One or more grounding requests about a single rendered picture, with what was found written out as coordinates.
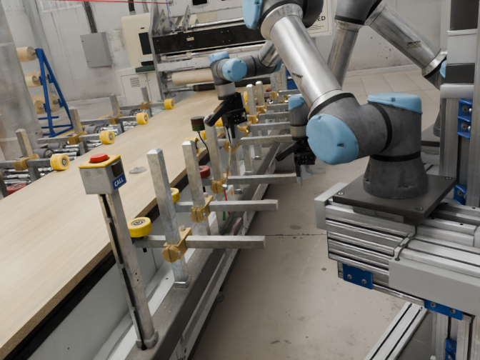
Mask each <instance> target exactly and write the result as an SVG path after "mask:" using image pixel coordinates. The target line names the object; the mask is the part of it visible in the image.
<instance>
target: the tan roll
mask: <svg viewBox="0 0 480 360"><path fill-rule="evenodd" d="M164 81H165V82H168V81H172V82H173V84H174V85H175V86H176V85H183V84H196V83H203V82H210V81H214V80H213V76H212V72H211V69H200V70H194V71H183V72H176V73H173V74H172V78H166V79H164Z"/></svg>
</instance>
